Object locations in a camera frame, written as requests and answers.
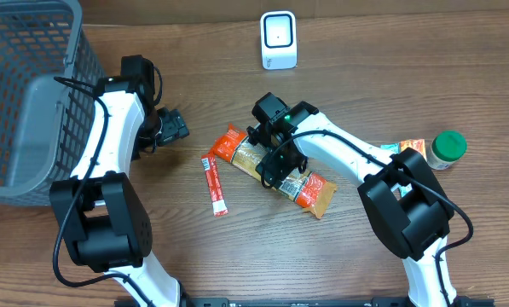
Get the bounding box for small orange box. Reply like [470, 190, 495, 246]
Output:
[399, 139, 427, 159]

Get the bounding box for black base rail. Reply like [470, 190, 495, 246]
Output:
[113, 296, 495, 307]

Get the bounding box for grey plastic mesh basket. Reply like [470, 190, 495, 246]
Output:
[0, 0, 105, 206]

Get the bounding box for orange brown snack bag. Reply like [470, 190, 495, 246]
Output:
[209, 124, 337, 219]

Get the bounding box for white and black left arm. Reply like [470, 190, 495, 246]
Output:
[49, 55, 193, 306]

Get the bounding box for green lid jar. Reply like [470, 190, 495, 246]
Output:
[426, 130, 467, 170]

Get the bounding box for white barcode scanner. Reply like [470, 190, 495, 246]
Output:
[259, 10, 298, 70]

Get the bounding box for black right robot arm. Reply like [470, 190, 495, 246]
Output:
[247, 93, 457, 306]

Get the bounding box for red snack packet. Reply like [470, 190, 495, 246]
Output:
[201, 153, 228, 217]

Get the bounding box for teal wet wipes pack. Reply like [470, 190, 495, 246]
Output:
[380, 143, 413, 198]

